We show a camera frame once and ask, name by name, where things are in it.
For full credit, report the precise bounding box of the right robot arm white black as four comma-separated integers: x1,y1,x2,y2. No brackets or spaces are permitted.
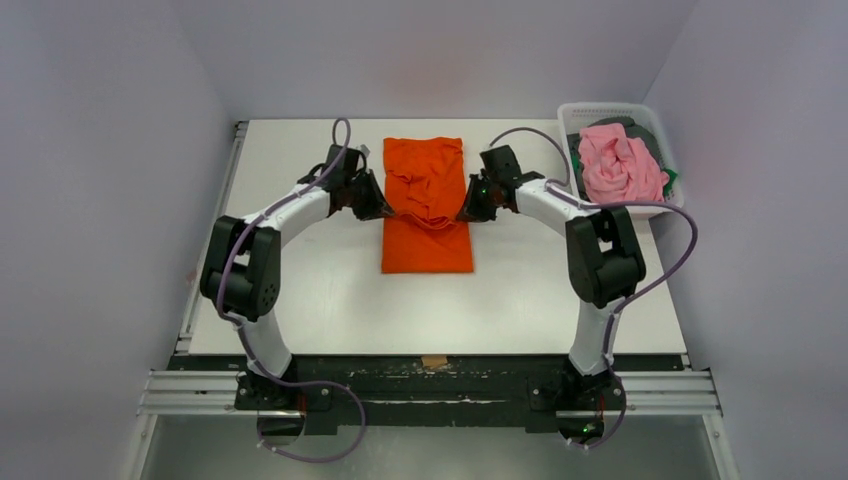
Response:
457,146,646,398

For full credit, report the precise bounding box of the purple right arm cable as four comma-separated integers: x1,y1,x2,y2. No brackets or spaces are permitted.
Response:
488,127,700,452

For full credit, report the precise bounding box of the orange t shirt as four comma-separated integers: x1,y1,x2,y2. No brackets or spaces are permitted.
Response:
381,137,474,274

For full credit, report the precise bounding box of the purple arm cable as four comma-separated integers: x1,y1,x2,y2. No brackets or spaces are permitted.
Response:
215,117,368,464
488,127,700,452

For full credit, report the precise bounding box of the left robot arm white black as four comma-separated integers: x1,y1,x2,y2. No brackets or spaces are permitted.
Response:
200,144,394,388

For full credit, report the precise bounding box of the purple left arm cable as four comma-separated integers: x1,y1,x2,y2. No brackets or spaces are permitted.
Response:
215,117,368,464

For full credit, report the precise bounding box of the brown tape piece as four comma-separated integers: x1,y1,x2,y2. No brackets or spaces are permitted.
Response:
421,355,449,370

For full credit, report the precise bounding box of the pink t shirt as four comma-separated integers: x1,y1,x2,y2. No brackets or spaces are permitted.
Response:
577,122,669,208

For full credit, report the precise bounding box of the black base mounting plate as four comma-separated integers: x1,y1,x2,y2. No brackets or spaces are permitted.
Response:
152,355,687,440

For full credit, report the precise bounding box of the green t shirt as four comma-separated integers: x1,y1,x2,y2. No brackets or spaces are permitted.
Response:
661,168,678,199

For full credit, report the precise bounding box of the white plastic laundry basket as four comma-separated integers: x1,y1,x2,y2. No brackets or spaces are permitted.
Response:
557,102,684,219

